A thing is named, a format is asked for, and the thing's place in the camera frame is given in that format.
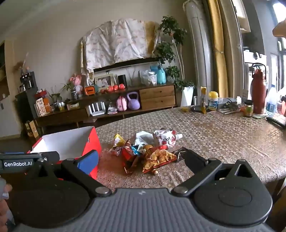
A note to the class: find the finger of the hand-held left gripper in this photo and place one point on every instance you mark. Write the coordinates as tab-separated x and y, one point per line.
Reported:
49	155

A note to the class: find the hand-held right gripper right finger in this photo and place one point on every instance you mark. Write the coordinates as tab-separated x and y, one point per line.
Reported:
194	159

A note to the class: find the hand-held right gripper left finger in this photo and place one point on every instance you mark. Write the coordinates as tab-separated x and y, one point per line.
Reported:
88	160

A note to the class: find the red cardboard box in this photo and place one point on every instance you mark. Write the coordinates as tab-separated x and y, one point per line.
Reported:
67	140

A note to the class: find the dark red small snack packet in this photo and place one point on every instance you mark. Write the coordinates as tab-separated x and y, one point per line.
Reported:
116	151

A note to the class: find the white spouted drink pouch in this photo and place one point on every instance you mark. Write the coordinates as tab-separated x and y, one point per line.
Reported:
166	139

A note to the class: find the red orange chips bag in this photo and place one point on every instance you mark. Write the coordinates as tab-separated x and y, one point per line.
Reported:
158	158

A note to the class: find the yellow snack packet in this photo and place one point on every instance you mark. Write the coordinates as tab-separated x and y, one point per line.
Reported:
118	140

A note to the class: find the brown foil snack bag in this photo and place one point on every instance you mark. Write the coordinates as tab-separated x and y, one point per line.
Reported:
129	158

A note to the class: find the bread bun packet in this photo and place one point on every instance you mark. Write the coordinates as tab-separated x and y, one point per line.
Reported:
148	147

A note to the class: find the blue snack packet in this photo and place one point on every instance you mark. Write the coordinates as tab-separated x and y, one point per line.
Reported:
136	149

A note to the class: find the white snack bag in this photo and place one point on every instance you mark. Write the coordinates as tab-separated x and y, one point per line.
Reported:
143	138

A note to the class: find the person's left hand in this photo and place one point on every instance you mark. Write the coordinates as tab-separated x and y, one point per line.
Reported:
4	207

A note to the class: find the brown cardboard box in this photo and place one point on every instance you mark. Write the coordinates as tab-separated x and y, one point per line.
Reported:
31	128

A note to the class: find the orange white carton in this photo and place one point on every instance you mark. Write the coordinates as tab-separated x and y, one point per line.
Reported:
42	107

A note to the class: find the small yellow wrapper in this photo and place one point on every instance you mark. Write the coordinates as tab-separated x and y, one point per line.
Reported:
185	109

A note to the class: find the white router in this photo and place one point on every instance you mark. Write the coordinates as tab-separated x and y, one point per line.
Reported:
96	109

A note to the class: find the dark side cabinet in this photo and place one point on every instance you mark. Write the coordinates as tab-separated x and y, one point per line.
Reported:
24	107

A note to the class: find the small printed carton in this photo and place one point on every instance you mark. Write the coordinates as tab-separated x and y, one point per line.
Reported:
73	106

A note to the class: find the glass cup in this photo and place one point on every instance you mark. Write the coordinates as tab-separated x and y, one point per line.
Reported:
197	103

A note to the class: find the small printed packet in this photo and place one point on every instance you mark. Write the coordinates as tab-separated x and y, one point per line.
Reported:
112	109

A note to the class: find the small green plant vase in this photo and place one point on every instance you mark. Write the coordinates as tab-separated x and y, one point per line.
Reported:
55	97

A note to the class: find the yellow lid white jar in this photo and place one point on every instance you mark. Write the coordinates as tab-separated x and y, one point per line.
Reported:
213	102

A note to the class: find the red gift box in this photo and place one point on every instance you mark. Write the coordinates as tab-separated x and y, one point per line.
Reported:
40	93

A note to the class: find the potted plant white planter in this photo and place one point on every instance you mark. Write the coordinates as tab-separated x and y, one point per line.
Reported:
187	96

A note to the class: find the pink small case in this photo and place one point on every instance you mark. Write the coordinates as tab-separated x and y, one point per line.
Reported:
121	104

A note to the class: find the orange tissue box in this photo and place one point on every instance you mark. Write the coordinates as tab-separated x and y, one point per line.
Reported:
90	90

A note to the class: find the red apple ornament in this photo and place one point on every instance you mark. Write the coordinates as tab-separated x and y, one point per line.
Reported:
102	90
109	89
122	86
115	87

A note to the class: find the small black lid jar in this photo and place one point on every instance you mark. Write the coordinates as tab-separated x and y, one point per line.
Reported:
248	110

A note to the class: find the purple kettlebell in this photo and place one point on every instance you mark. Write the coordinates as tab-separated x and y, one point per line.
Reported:
134	103

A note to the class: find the wooden TV cabinet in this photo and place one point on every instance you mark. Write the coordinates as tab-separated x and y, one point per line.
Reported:
156	96

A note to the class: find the black coffee machine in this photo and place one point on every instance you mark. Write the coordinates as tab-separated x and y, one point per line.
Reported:
28	81

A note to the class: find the pink flower bouquet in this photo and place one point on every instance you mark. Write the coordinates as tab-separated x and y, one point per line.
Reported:
76	80

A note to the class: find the black cylinder speaker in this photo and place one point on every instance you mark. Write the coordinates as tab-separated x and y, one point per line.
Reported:
122	80

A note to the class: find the teal spray bottle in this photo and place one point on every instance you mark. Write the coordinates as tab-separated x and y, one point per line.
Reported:
160	75

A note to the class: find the dark red thermos bottle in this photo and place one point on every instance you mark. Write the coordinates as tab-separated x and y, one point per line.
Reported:
258	93

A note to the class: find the clear plastic bag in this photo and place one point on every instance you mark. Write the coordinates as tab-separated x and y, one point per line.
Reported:
148	78

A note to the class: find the clear plastic water bottle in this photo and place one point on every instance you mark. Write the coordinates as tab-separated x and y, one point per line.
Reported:
271	102

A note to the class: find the black television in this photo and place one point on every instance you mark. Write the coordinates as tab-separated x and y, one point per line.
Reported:
125	63

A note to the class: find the white standing air conditioner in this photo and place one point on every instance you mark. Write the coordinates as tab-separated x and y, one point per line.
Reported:
198	55

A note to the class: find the yellow curtain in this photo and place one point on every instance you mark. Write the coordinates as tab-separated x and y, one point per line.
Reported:
217	44

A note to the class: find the floral cloth cover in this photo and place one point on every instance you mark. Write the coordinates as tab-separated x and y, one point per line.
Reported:
116	42

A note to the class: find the tan curved object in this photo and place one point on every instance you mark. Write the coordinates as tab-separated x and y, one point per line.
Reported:
280	30

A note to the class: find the photo frame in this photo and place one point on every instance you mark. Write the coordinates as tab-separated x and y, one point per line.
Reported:
104	81

